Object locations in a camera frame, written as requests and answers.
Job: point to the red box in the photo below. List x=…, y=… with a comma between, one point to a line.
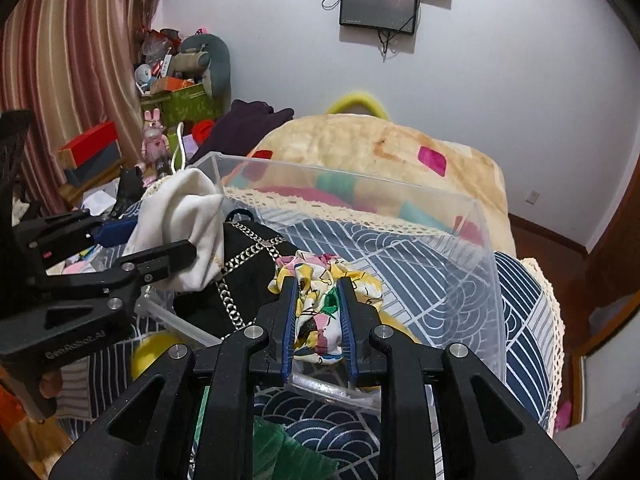
x=92, y=147

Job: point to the dark purple cloth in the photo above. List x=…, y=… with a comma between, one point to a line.
x=240, y=120

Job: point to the black toy figure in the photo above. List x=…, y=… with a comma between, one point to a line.
x=131, y=190

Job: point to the green cloth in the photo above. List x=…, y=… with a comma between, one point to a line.
x=290, y=452

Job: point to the wall socket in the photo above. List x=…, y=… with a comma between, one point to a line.
x=534, y=197

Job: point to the yellow cushion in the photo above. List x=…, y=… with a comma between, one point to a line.
x=356, y=99

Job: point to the striped curtain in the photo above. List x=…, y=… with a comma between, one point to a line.
x=75, y=60

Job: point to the beige patchwork blanket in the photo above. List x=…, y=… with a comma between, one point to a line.
x=350, y=135

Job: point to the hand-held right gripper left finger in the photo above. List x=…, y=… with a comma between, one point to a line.
x=287, y=321

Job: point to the colourful patterned cloth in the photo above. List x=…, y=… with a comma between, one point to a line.
x=320, y=310

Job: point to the grey plush toy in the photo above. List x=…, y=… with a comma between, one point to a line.
x=217, y=65

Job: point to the pink bunny toy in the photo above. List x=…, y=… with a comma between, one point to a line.
x=155, y=142

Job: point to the white clothes hanger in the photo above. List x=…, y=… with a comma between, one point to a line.
x=179, y=152

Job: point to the white cloth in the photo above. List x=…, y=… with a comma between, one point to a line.
x=175, y=220

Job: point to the red cloth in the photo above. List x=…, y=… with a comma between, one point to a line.
x=204, y=131

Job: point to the yellow ball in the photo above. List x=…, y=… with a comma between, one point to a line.
x=150, y=355

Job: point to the person's left hand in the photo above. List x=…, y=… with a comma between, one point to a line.
x=51, y=385

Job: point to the small wall monitor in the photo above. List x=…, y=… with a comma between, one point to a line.
x=379, y=5

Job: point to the blue patterned bedspread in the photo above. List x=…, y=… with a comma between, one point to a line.
x=525, y=320

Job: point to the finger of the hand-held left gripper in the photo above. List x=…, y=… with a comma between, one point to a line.
x=116, y=232
x=165, y=260

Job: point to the clear plastic storage box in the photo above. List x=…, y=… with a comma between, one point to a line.
x=350, y=185

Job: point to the green cardboard box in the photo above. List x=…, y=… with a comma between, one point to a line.
x=185, y=105

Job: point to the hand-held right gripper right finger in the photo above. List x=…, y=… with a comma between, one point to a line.
x=347, y=321

